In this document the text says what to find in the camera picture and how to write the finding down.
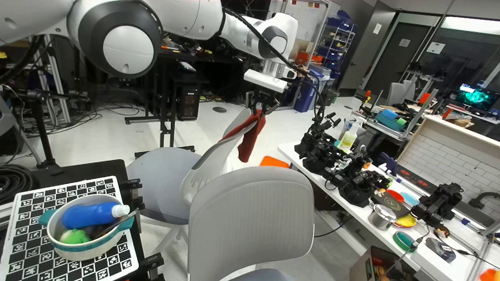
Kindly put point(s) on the checkered calibration board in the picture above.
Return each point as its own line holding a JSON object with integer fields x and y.
{"x": 30, "y": 250}

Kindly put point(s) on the lit computer monitor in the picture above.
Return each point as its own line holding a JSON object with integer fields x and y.
{"x": 475, "y": 98}

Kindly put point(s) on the white franka robot arm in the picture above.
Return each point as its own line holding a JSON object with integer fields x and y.
{"x": 124, "y": 37}

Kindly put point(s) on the blue recycling bin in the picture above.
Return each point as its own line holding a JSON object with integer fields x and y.
{"x": 310, "y": 87}

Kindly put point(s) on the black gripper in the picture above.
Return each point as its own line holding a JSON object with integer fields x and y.
{"x": 261, "y": 100}

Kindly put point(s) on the far grey office chair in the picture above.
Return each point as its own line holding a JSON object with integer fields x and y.
{"x": 171, "y": 176}

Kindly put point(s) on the orange towel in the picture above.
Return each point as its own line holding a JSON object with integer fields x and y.
{"x": 250, "y": 128}

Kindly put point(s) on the white and teal bowl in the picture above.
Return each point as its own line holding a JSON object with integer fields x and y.
{"x": 100, "y": 237}

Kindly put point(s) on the white long work table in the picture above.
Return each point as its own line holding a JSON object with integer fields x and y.
{"x": 466, "y": 267}

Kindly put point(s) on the black camera rig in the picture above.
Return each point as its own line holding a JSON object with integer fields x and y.
{"x": 439, "y": 203}

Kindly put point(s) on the blue bottle white cap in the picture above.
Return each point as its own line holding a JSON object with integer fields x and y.
{"x": 97, "y": 214}

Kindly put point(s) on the near grey office chair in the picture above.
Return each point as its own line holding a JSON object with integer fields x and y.
{"x": 249, "y": 217}

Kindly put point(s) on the green ball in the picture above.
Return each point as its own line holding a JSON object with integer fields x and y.
{"x": 74, "y": 236}

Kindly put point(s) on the black equipment pile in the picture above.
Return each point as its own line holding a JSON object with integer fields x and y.
{"x": 344, "y": 170}

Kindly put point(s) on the orange flat item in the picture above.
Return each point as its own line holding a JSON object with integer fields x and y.
{"x": 271, "y": 161}

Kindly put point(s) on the green oval dish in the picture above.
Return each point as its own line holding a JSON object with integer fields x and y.
{"x": 404, "y": 240}

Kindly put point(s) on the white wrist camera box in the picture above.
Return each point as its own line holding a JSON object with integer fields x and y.
{"x": 266, "y": 81}

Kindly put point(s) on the yellow bowl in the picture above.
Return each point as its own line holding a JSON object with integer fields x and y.
{"x": 407, "y": 220}

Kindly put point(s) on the metal cup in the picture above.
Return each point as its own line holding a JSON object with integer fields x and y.
{"x": 382, "y": 217}

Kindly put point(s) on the grey office chair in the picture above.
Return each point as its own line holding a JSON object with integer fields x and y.
{"x": 171, "y": 176}
{"x": 249, "y": 217}

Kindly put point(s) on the black tripod stand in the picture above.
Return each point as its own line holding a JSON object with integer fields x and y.
{"x": 10, "y": 122}

